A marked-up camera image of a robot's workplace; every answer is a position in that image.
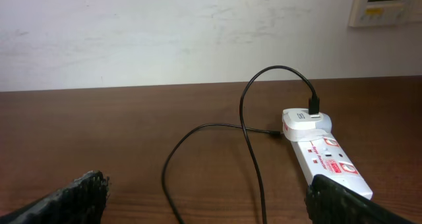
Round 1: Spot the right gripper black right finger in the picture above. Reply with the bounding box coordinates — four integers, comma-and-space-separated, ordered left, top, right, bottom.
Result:
305, 175, 413, 224

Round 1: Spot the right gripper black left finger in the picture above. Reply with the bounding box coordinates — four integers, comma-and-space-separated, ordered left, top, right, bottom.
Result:
1, 171, 109, 224

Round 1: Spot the black USB charging cable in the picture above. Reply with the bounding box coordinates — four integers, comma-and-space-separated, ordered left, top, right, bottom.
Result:
161, 65, 320, 224

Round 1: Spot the white USB charger adapter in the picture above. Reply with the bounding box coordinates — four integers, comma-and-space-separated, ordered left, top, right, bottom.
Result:
282, 108, 332, 142

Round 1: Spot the white power strip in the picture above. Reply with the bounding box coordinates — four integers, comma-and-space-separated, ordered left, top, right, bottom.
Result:
290, 131, 373, 200

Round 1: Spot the beige wall control panel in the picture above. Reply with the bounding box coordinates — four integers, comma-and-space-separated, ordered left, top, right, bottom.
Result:
348, 0, 421, 28

